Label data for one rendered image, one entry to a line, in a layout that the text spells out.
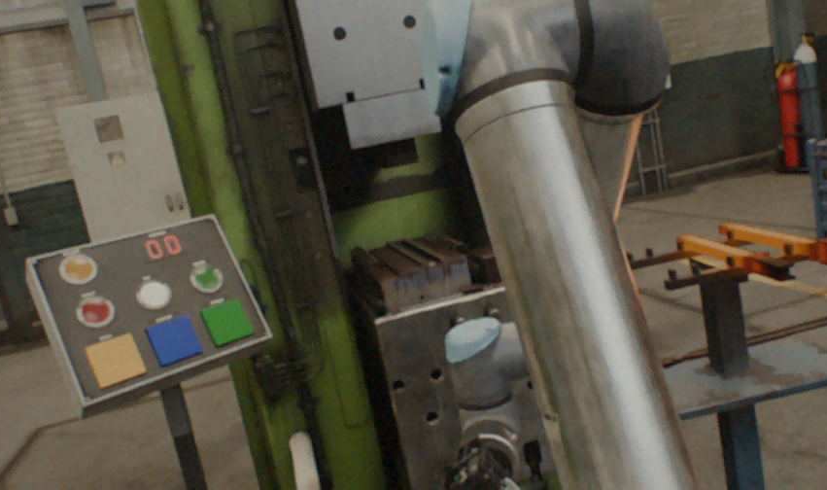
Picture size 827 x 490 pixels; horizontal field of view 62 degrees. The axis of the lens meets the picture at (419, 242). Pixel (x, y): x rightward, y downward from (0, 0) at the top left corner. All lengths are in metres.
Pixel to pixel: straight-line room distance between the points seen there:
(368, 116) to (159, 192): 5.45
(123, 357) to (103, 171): 5.70
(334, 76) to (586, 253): 0.98
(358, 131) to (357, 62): 0.14
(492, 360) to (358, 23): 0.77
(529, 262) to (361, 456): 1.23
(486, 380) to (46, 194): 6.86
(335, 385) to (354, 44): 0.78
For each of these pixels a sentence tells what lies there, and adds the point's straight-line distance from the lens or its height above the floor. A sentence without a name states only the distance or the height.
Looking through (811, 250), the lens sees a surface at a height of 0.92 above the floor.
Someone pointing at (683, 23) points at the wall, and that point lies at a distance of 9.12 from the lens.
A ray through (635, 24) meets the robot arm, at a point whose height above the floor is 1.34.
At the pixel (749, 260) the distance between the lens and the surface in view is 1.43.
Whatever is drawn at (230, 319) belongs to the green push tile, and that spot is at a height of 1.01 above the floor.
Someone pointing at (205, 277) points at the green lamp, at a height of 1.09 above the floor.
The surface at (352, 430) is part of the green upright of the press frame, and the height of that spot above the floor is 0.61.
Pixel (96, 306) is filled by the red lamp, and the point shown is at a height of 1.10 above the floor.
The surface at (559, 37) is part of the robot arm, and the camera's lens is 0.66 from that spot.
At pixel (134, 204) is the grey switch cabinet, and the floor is 1.13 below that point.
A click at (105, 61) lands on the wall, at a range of 7.63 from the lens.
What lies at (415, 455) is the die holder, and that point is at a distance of 1.56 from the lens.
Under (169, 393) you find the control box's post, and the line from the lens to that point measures 1.43.
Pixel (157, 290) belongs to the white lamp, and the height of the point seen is 1.09.
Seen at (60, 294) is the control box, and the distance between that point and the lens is 1.32.
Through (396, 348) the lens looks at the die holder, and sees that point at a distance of 1.47.
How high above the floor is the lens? 1.28
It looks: 9 degrees down
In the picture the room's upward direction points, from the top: 11 degrees counter-clockwise
